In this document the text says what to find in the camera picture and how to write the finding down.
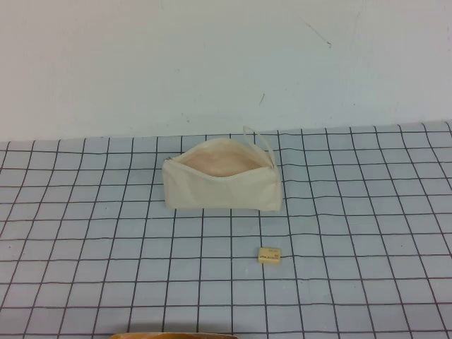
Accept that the small yellow eraser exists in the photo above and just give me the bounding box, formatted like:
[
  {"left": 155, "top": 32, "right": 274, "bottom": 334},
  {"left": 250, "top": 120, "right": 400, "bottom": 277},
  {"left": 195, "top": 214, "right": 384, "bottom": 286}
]
[{"left": 258, "top": 246, "right": 282, "bottom": 266}]

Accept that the cream fabric pencil case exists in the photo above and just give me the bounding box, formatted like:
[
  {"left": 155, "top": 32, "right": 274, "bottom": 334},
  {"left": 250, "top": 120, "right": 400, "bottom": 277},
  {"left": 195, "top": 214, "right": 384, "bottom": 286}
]
[{"left": 162, "top": 125, "right": 283, "bottom": 212}]

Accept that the orange-brown curved object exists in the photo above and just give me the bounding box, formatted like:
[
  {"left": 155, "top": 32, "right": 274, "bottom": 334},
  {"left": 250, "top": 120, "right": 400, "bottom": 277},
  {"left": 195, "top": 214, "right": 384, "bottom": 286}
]
[{"left": 108, "top": 331, "right": 233, "bottom": 339}]

